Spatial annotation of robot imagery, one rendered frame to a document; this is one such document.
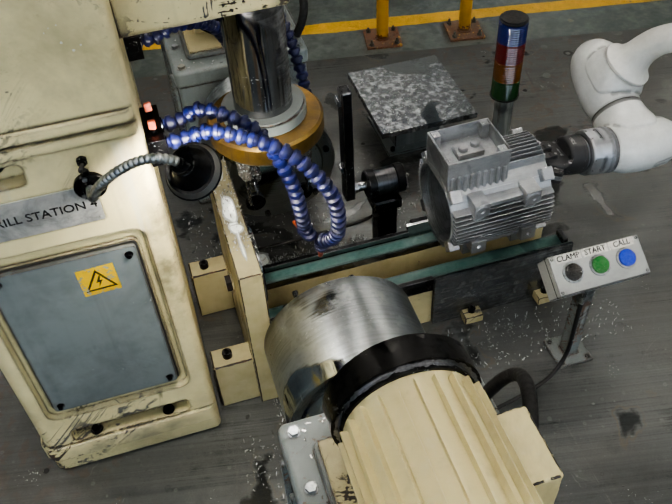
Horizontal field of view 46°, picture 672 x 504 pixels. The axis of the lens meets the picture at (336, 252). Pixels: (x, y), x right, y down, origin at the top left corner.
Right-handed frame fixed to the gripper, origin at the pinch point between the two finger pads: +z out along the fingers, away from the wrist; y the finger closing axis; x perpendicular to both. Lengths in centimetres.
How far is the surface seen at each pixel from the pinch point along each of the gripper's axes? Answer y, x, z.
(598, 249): 24.4, 0.7, -10.4
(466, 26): -210, 93, -106
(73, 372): 20, 11, 77
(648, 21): -189, 88, -193
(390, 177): -9.8, 7.5, 14.1
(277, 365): 31, 6, 47
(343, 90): -11.1, -12.9, 24.7
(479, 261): 6.8, 17.9, 0.2
